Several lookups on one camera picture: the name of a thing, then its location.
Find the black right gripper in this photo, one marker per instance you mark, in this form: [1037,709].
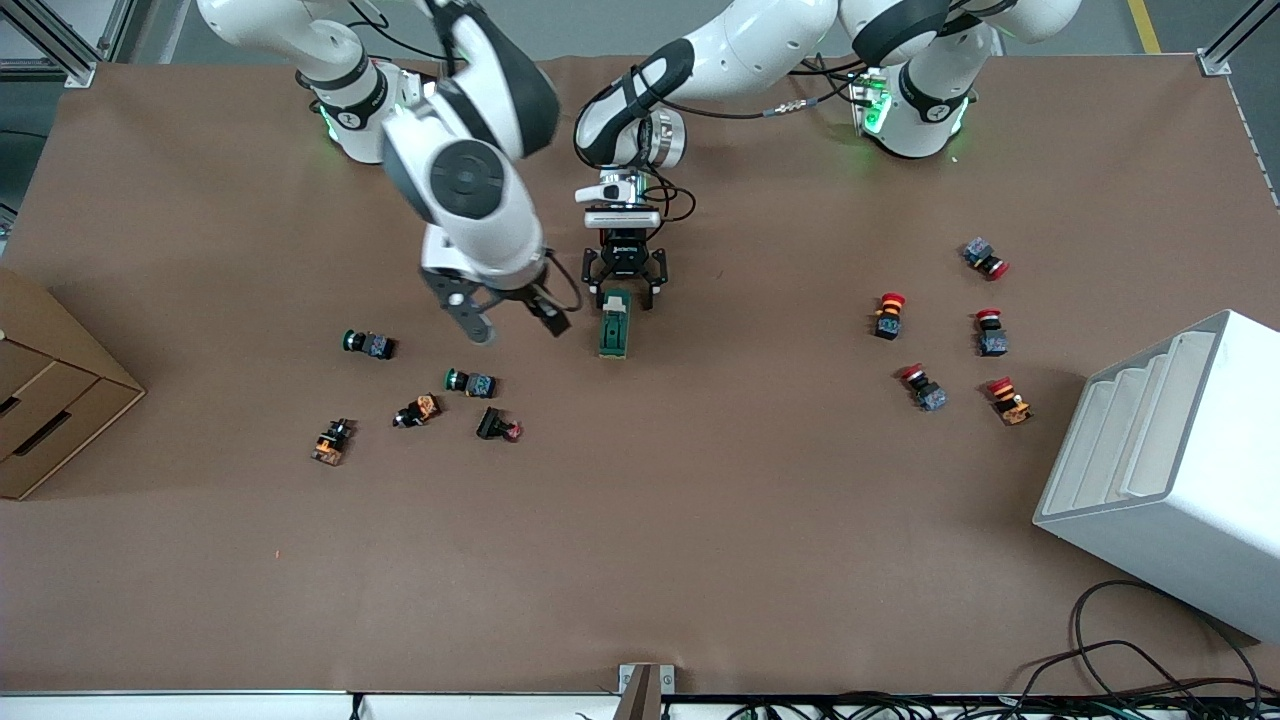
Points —
[549,317]

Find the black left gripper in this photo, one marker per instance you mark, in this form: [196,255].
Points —
[622,256]

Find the green rectangular connector block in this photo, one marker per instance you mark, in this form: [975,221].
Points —
[615,330]

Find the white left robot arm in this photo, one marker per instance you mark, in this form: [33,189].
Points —
[750,40]

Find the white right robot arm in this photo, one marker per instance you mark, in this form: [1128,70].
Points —
[470,180]

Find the red emergency button orange block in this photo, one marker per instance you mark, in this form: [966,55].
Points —
[889,318]
[1010,402]

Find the red push button grey block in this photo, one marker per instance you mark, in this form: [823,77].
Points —
[924,389]
[991,335]
[983,257]

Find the brown cardboard drawer box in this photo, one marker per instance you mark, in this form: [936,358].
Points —
[50,390]

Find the white stepped plastic rack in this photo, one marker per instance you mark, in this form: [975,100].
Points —
[1190,500]

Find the green push button switch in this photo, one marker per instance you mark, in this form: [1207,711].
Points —
[370,345]
[472,383]

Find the black switch red contact block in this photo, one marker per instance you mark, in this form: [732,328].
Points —
[495,425]

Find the black orange selector switch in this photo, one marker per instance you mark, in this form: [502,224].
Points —
[332,442]
[418,411]

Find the metal mounting bracket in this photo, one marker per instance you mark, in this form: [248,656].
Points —
[645,690]

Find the aluminium frame profile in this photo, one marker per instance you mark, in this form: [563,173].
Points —
[1235,45]
[60,45]

